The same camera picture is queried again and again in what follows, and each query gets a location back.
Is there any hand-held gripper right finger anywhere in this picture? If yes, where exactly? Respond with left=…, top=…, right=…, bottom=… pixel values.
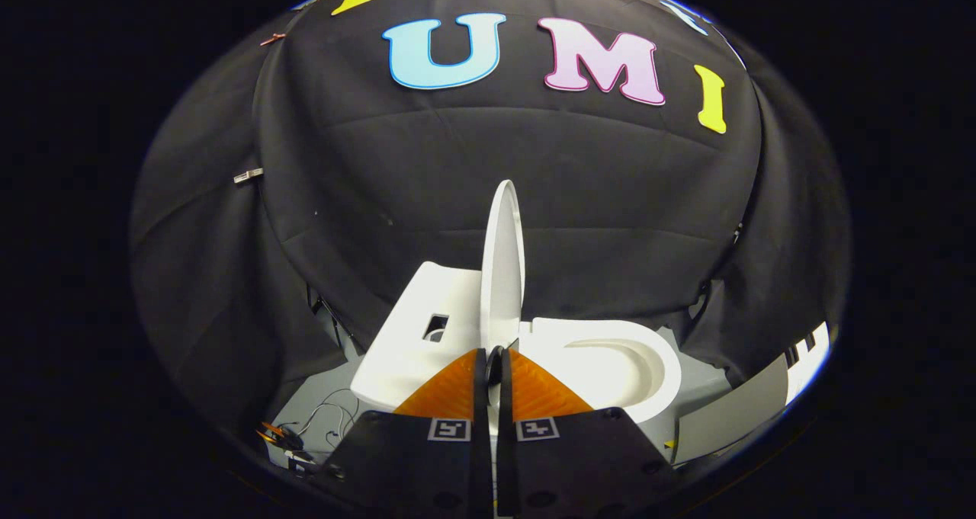
left=496, top=348, right=677, bottom=519

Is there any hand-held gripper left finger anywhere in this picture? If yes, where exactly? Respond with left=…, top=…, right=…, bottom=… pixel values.
left=316, top=348, right=495, bottom=519

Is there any white toilet lid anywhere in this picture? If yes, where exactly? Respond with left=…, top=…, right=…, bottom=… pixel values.
left=480, top=179, right=526, bottom=354

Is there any white toilet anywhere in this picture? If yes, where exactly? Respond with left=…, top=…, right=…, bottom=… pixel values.
left=350, top=261, right=684, bottom=430

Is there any white toilet seat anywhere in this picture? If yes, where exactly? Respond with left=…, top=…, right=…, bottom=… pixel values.
left=521, top=318, right=684, bottom=425

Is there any orange black connector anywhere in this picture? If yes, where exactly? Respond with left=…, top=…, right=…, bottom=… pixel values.
left=258, top=421, right=307, bottom=459

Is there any grey panel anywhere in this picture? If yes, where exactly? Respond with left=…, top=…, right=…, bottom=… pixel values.
left=674, top=354, right=788, bottom=464

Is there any black backdrop cloth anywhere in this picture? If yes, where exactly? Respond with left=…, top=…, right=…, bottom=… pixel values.
left=130, top=0, right=852, bottom=445

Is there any thin wire bundle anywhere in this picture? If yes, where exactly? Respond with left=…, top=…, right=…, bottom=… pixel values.
left=294, top=387, right=361, bottom=442

